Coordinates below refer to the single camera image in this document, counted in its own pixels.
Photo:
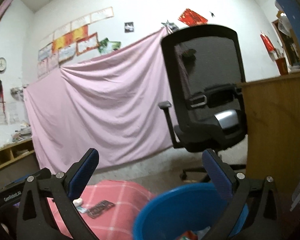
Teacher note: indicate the stack of papers on shelf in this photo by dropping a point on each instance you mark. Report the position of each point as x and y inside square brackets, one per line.
[25, 132]

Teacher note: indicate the blue plastic trash bucket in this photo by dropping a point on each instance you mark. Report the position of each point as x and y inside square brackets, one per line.
[192, 207]

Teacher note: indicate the round wall clock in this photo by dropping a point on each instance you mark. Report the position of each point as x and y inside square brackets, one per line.
[3, 64]

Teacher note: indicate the red hanging wall charm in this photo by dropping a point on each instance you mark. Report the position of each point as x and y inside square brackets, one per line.
[267, 43]

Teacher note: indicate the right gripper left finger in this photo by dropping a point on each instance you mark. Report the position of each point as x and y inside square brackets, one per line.
[35, 219]

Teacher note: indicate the red framed certificate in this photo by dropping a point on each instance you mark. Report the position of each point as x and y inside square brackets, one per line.
[87, 44]

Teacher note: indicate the wooden wall shelf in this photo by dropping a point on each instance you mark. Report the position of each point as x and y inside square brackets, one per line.
[16, 151]

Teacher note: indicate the black mesh office chair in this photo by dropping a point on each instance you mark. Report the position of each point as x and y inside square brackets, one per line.
[204, 69]

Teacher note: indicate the pink checkered table cloth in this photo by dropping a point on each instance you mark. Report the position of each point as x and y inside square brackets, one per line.
[116, 223]

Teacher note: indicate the pink hanging bedsheet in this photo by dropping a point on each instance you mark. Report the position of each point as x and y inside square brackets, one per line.
[109, 103]

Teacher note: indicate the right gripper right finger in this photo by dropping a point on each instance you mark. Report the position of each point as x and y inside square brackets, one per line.
[253, 210]

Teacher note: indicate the wooden desk panel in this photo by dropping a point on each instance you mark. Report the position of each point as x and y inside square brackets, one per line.
[272, 108]

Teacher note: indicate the red square wall poster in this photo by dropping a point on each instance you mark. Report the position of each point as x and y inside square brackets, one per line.
[191, 18]

